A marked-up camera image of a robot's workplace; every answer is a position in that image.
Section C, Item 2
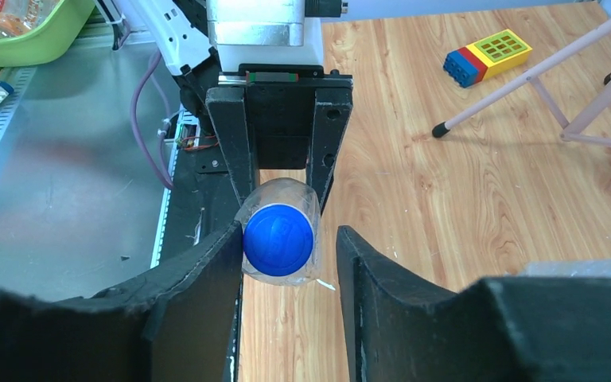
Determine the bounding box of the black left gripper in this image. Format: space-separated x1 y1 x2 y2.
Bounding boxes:
205 64 353 211

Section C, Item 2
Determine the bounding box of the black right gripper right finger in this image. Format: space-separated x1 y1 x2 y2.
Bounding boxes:
336 226 611 381

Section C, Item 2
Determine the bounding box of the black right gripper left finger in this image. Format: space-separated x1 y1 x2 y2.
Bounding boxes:
0 222 242 381

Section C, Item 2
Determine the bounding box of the clear Pepsi bottle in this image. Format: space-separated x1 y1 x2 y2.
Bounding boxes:
235 177 321 287

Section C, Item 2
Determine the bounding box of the blue bottle cap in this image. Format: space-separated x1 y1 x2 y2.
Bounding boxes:
243 204 315 277

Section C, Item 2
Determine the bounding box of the blue item in plastic bag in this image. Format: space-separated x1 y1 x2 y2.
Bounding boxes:
519 259 611 278

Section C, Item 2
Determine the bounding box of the small white scrap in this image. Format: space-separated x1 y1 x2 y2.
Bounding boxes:
316 279 337 291

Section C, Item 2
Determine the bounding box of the yellow red blue toy block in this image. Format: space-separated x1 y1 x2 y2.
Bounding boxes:
442 29 532 88

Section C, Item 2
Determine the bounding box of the pink music stand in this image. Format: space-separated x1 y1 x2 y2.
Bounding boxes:
431 0 611 154

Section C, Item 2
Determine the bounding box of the green tray of parts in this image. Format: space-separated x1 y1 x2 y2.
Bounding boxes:
0 0 95 67

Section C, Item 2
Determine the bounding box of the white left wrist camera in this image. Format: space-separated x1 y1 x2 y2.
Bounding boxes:
206 0 324 72

